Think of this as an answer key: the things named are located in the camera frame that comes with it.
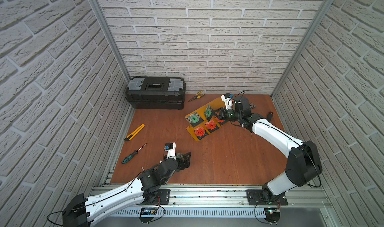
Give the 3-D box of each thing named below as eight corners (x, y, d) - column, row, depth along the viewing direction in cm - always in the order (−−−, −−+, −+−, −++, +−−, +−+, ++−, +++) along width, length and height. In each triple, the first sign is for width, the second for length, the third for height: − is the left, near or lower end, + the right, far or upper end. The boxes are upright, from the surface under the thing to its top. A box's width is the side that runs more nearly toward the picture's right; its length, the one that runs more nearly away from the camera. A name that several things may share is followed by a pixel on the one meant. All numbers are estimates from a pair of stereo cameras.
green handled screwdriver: (122, 163, 87) (120, 161, 84) (147, 144, 94) (145, 142, 92) (123, 164, 86) (121, 162, 84) (148, 145, 94) (146, 143, 92)
